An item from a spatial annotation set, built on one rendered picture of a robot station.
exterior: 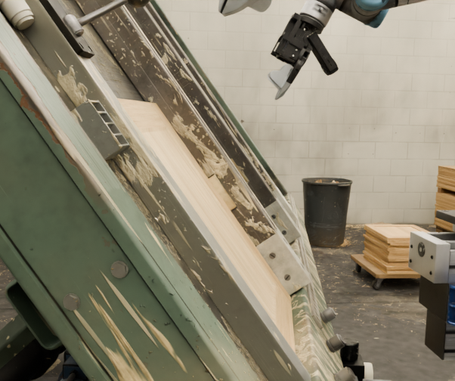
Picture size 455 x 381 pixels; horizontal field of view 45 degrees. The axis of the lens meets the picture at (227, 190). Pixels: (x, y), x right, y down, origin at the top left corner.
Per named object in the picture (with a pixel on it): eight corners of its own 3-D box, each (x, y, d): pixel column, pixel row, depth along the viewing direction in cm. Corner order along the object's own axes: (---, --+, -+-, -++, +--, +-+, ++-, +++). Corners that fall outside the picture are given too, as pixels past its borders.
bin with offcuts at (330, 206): (357, 248, 541) (360, 183, 533) (305, 249, 536) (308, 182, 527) (341, 236, 592) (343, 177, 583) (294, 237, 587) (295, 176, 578)
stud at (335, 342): (332, 356, 96) (347, 347, 96) (324, 345, 96) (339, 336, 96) (331, 350, 99) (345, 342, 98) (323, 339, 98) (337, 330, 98)
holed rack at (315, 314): (320, 329, 102) (323, 327, 102) (311, 316, 102) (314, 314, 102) (292, 199, 265) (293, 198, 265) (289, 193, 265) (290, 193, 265)
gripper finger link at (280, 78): (259, 90, 141) (277, 58, 140) (280, 101, 142) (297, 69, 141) (261, 89, 138) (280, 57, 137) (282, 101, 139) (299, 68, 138)
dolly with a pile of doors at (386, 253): (442, 291, 411) (446, 237, 406) (374, 292, 405) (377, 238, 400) (407, 268, 471) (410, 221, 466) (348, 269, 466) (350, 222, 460)
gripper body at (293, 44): (268, 56, 144) (291, 15, 143) (296, 72, 145) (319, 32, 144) (273, 53, 136) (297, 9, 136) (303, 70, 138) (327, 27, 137)
